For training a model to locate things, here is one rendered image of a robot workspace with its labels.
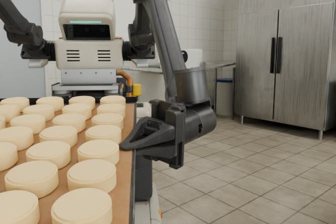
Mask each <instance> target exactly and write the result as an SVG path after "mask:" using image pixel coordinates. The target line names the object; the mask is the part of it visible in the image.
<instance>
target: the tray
mask: <svg viewBox="0 0 336 224"><path fill-rule="evenodd" d="M123 97H124V98H125V104H134V117H133V128H134V127H135V125H136V123H137V97H136V96H123ZM71 98H72V97H62V99H63V102H64V105H69V100H70V99H71ZM93 98H95V104H96V105H100V99H101V98H103V97H93ZM28 99H29V105H30V106H33V105H36V101H37V100H38V99H40V98H28ZM135 184H136V149H132V160H131V181H130V202H129V223H128V224H135Z"/></svg>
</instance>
